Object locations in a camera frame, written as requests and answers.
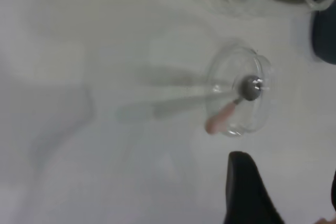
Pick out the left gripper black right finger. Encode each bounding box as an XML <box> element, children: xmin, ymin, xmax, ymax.
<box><xmin>326</xmin><ymin>168</ymin><xmax>336</xmax><ymax>224</ymax></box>

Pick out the pink handled metal spoon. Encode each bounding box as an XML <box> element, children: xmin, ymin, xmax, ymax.
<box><xmin>205</xmin><ymin>75</ymin><xmax>264</xmax><ymax>135</ymax></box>

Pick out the dark blue-grey ceramic mug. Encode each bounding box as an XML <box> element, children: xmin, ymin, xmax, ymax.
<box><xmin>311</xmin><ymin>10</ymin><xmax>336</xmax><ymax>65</ymax></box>

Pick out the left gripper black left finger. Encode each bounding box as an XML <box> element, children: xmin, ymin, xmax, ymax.
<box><xmin>222</xmin><ymin>151</ymin><xmax>286</xmax><ymax>224</ymax></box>

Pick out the clear round glass lid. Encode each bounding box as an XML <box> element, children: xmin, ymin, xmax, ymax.
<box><xmin>205</xmin><ymin>45</ymin><xmax>277</xmax><ymax>137</ymax></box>

